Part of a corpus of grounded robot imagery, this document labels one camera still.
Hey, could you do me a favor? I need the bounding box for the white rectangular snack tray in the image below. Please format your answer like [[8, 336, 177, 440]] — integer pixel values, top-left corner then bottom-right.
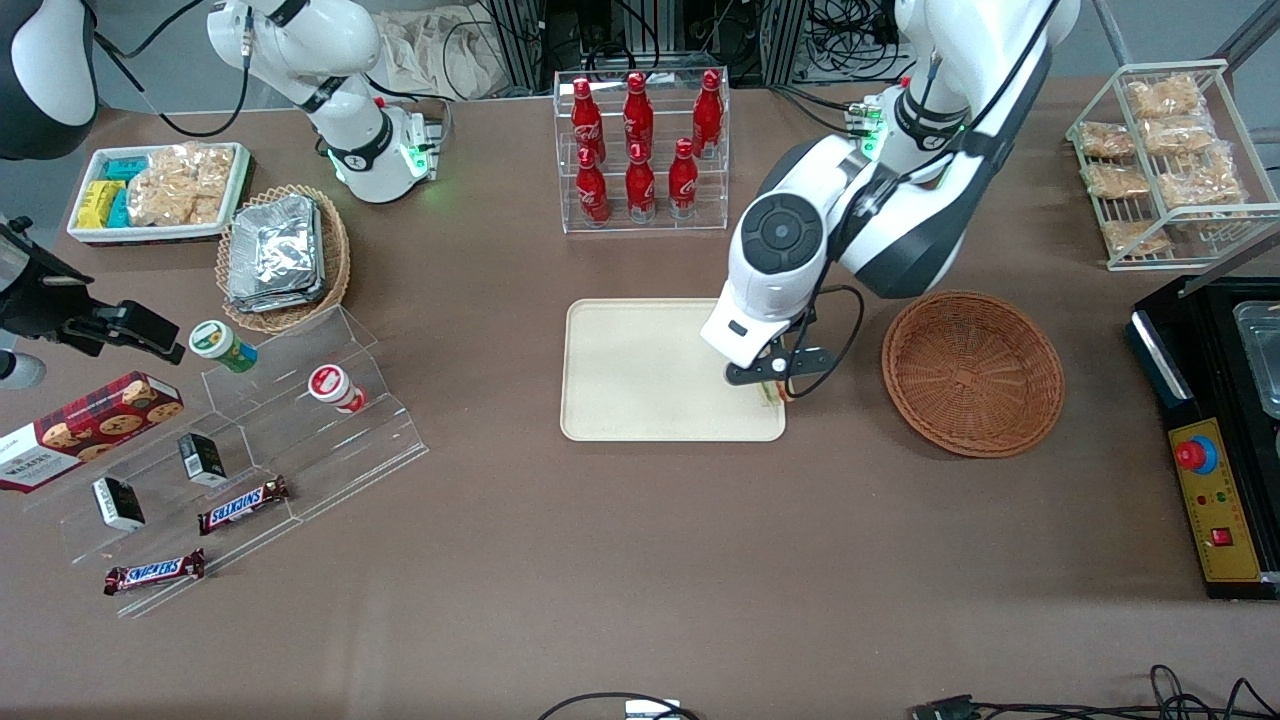
[[66, 142, 254, 246]]

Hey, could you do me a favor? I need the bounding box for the beige plastic tray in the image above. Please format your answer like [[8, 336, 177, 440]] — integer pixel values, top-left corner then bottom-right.
[[560, 298, 787, 443]]

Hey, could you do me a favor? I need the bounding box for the empty brown wicker basket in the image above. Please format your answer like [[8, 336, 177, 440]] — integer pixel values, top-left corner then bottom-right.
[[881, 290, 1065, 459]]

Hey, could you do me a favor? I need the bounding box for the wicker basket holding foil packets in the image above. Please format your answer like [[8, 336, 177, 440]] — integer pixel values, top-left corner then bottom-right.
[[216, 184, 352, 334]]

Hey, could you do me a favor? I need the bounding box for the green lidded snack can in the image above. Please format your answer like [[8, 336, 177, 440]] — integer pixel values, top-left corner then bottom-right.
[[189, 320, 259, 374]]

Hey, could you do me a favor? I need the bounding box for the red tartan cookie box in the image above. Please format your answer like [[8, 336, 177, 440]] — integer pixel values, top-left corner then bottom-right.
[[0, 371, 185, 493]]

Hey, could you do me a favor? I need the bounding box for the yellow snack packet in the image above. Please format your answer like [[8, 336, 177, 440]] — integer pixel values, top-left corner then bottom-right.
[[77, 180, 126, 230]]

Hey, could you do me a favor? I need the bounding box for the small black box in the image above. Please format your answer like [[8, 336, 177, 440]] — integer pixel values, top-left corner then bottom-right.
[[178, 432, 228, 488], [92, 476, 147, 532]]

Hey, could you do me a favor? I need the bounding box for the large clear bag of crackers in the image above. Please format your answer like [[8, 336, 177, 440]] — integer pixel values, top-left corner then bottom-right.
[[127, 143, 236, 227]]

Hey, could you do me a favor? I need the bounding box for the silver foil packet stack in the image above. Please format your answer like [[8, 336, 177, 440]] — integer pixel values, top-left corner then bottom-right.
[[226, 194, 326, 313]]

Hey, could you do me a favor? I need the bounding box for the clear acrylic bottle rack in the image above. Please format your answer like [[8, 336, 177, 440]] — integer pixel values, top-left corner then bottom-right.
[[553, 68, 731, 235]]

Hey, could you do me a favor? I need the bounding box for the red lidded snack can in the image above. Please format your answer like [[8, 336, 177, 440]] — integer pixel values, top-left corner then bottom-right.
[[308, 364, 367, 415]]

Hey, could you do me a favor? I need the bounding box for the snickers chocolate bar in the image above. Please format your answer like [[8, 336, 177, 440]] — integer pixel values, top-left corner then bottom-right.
[[197, 476, 291, 536], [103, 548, 207, 597]]

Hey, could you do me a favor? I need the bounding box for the red cola bottle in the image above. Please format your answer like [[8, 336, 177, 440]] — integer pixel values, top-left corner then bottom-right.
[[693, 70, 724, 159], [570, 77, 606, 166], [576, 148, 610, 226], [626, 143, 657, 223], [623, 72, 654, 161], [668, 138, 699, 219]]

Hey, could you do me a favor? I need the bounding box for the clear acrylic stepped stand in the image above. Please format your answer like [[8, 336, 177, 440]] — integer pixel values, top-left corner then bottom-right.
[[20, 305, 431, 619]]

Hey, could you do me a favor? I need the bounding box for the beige cloth bag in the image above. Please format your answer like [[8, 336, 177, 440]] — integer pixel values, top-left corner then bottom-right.
[[378, 8, 506, 101]]

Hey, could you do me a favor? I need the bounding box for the black box with yellow panel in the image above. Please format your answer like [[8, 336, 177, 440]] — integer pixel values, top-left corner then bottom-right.
[[1128, 275, 1280, 601]]

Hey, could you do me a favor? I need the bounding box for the steel pan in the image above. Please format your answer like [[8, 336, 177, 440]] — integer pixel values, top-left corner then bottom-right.
[[1233, 300, 1280, 418]]

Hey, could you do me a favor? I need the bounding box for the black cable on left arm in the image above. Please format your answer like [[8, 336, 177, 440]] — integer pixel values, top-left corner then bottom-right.
[[785, 0, 1061, 401]]

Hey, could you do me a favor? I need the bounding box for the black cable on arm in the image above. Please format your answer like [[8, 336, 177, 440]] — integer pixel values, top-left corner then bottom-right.
[[785, 0, 1061, 401], [92, 0, 253, 139]]

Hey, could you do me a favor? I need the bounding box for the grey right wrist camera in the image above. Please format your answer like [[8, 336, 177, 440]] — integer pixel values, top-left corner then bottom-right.
[[0, 350, 47, 391]]

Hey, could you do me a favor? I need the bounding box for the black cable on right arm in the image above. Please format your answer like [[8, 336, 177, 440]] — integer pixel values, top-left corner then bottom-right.
[[92, 0, 253, 139]]

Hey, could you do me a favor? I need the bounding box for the black cable with white plug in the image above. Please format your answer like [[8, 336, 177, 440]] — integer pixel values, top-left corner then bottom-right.
[[537, 692, 701, 720]]

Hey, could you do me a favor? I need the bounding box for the black connector with cables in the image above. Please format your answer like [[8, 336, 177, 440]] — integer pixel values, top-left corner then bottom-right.
[[912, 665, 1280, 720]]

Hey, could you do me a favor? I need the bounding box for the white wire rack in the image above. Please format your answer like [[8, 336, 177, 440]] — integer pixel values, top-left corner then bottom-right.
[[1065, 60, 1280, 272]]

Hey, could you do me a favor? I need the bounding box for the grey metal frame pole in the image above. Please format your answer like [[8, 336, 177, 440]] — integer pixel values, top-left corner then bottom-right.
[[1090, 0, 1136, 71]]

